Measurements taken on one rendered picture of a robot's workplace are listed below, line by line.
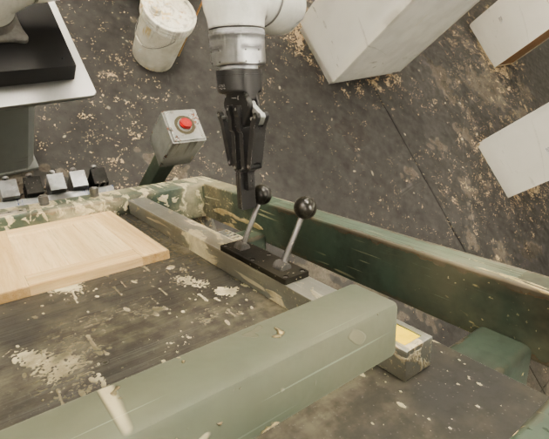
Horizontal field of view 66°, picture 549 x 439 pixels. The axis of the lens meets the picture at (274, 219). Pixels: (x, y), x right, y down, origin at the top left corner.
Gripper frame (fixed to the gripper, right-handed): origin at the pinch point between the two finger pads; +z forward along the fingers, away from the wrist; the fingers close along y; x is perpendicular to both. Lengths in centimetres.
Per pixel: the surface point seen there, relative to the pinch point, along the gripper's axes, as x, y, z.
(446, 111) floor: 331, -166, 8
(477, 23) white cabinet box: 455, -213, -79
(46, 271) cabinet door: -31.1, -21.5, 13.9
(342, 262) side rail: 19.9, 4.3, 18.4
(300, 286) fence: -2.5, 17.5, 11.8
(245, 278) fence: -4.1, 4.5, 14.5
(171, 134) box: 15, -65, -5
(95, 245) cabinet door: -20.0, -30.9, 14.2
